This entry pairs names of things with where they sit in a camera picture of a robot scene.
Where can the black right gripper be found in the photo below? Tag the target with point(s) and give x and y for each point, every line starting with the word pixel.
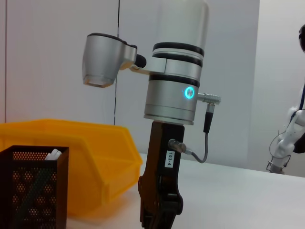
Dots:
pixel 164 155

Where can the green utility knife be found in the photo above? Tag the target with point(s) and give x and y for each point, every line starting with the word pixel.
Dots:
pixel 53 155

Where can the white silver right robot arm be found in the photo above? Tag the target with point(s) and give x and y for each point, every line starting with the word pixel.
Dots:
pixel 181 71

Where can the black mesh pen holder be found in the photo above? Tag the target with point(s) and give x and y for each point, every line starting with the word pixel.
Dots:
pixel 35 190

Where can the yellow plastic storage bin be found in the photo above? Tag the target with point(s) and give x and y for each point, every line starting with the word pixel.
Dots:
pixel 95 155

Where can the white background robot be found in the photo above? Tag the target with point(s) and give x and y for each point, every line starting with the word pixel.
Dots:
pixel 290 133

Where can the silver right camera bracket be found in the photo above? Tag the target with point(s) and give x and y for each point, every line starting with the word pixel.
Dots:
pixel 152 66

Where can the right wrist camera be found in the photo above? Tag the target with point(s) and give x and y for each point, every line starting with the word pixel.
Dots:
pixel 102 59

